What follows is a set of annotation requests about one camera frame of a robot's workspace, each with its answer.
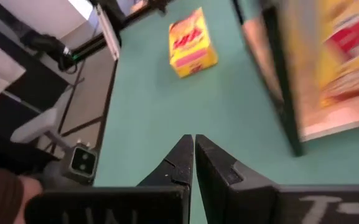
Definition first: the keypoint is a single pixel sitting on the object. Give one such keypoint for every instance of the green table mat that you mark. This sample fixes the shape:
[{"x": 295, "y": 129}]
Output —
[{"x": 166, "y": 102}]

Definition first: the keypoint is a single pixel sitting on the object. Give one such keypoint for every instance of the wooden shelf with black frame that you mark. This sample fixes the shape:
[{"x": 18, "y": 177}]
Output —
[{"x": 288, "y": 102}]

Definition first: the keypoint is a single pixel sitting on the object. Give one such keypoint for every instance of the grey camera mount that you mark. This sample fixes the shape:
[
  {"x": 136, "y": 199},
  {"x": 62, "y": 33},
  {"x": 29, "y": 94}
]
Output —
[{"x": 42, "y": 124}]

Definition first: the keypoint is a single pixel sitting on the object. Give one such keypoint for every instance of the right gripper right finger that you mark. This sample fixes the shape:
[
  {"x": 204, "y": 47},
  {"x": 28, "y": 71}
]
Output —
[{"x": 244, "y": 199}]

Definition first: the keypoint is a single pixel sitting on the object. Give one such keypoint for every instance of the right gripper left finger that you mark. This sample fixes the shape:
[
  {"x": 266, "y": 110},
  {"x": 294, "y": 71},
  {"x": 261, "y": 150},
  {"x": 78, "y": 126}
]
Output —
[{"x": 166, "y": 193}]

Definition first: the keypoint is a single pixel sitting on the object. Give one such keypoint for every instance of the grey table-level camera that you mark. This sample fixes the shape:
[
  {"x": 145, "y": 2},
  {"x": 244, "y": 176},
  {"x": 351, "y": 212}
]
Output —
[{"x": 82, "y": 161}]

